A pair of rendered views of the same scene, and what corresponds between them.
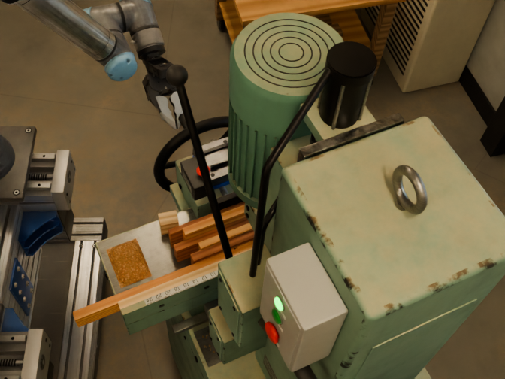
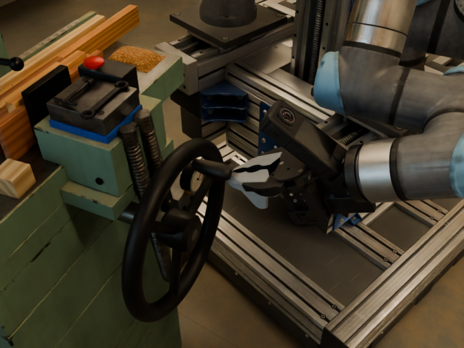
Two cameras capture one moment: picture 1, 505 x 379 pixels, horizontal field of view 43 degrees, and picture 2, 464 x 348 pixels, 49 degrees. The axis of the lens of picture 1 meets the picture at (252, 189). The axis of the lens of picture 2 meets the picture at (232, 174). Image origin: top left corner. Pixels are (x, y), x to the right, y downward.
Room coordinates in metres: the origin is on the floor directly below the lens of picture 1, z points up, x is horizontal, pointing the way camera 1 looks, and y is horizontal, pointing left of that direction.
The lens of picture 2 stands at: (1.44, -0.13, 1.39)
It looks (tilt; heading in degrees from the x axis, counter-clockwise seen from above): 41 degrees down; 143
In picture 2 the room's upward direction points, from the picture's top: straight up
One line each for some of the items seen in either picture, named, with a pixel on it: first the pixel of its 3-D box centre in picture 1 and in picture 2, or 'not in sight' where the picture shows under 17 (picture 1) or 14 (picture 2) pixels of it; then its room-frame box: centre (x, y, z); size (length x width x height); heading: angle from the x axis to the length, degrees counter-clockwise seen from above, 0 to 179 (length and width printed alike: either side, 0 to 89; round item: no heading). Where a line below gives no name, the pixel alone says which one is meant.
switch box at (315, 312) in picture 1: (299, 310); not in sight; (0.32, -0.07, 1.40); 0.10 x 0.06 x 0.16; 29
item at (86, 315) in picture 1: (211, 265); (43, 79); (0.60, 0.07, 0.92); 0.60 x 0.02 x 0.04; 119
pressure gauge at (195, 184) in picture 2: not in sight; (190, 179); (0.73, 0.29, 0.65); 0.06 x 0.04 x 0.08; 119
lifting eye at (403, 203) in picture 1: (408, 190); not in sight; (0.41, -0.18, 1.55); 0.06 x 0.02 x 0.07; 29
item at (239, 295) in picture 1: (250, 298); not in sight; (0.40, -0.01, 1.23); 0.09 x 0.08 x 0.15; 29
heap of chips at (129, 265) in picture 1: (128, 260); (134, 54); (0.60, 0.26, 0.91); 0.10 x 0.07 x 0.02; 29
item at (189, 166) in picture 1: (211, 165); (99, 94); (0.81, 0.10, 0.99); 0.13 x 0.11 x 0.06; 119
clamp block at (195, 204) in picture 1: (214, 183); (104, 136); (0.82, 0.09, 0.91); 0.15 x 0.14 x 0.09; 119
